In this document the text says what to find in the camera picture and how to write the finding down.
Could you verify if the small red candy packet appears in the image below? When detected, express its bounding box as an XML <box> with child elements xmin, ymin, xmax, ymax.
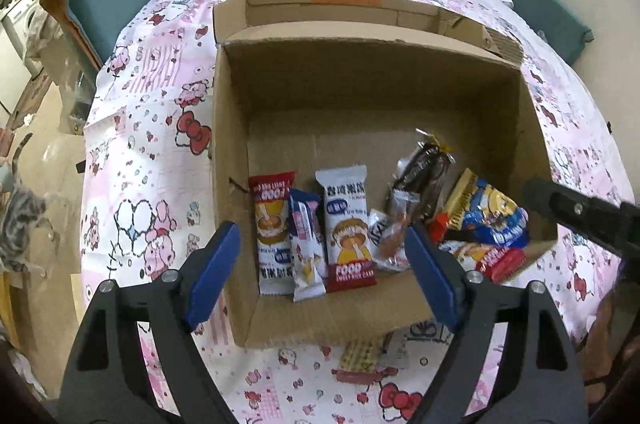
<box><xmin>429</xmin><ymin>211</ymin><xmax>451</xmax><ymax>245</ymax></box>

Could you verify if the brown cardboard box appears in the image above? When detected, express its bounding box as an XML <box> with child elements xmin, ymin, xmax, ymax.
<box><xmin>211</xmin><ymin>0</ymin><xmax>558</xmax><ymax>350</ymax></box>

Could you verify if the red white rice cake packet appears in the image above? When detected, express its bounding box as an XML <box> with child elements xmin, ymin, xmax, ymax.
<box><xmin>315</xmin><ymin>165</ymin><xmax>379</xmax><ymax>294</ymax></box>
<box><xmin>248</xmin><ymin>171</ymin><xmax>297</xmax><ymax>296</ymax></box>

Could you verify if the person's right forearm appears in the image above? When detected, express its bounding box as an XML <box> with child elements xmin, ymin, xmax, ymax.
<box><xmin>580</xmin><ymin>277</ymin><xmax>640</xmax><ymax>400</ymax></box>

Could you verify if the clear silver small packet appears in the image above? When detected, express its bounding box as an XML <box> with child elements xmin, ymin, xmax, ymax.
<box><xmin>369</xmin><ymin>209</ymin><xmax>401</xmax><ymax>255</ymax></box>

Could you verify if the grey tabby cat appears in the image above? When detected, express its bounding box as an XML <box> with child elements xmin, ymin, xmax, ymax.
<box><xmin>0</xmin><ymin>131</ymin><xmax>53</xmax><ymax>275</ymax></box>

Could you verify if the red ridged snack packet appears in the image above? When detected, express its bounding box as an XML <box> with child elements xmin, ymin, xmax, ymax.
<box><xmin>475</xmin><ymin>247</ymin><xmax>527</xmax><ymax>283</ymax></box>

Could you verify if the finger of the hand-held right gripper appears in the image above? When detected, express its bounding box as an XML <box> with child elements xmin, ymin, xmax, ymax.
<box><xmin>524</xmin><ymin>177</ymin><xmax>640</xmax><ymax>255</ymax></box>

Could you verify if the dark brown snack packet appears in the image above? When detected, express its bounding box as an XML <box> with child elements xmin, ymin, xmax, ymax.
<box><xmin>387</xmin><ymin>130</ymin><xmax>457</xmax><ymax>225</ymax></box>

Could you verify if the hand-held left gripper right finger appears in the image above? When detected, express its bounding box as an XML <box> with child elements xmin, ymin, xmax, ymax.
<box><xmin>404</xmin><ymin>224</ymin><xmax>588</xmax><ymax>424</ymax></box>

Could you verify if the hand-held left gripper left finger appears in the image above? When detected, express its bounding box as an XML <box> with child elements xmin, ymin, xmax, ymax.
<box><xmin>57</xmin><ymin>221</ymin><xmax>241</xmax><ymax>424</ymax></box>

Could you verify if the checked wafer packet red end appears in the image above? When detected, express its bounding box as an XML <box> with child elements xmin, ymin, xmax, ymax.
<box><xmin>333</xmin><ymin>336</ymin><xmax>387</xmax><ymax>386</ymax></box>

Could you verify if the yellow snack packet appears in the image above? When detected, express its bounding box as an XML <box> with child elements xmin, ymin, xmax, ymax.
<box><xmin>442</xmin><ymin>168</ymin><xmax>482</xmax><ymax>230</ymax></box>

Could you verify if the blue cat snack bag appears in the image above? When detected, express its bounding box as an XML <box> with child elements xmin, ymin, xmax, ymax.
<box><xmin>462</xmin><ymin>178</ymin><xmax>532</xmax><ymax>251</ymax></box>

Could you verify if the clear bag of brown snacks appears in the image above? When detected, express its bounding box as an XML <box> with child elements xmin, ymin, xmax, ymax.
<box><xmin>376</xmin><ymin>191</ymin><xmax>422</xmax><ymax>273</ymax></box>

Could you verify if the white washing machine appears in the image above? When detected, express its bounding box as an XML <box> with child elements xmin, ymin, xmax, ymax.
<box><xmin>0</xmin><ymin>0</ymin><xmax>47</xmax><ymax>58</ymax></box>

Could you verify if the blue white snack packet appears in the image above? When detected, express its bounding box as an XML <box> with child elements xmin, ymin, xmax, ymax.
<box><xmin>288</xmin><ymin>188</ymin><xmax>327</xmax><ymax>303</ymax></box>

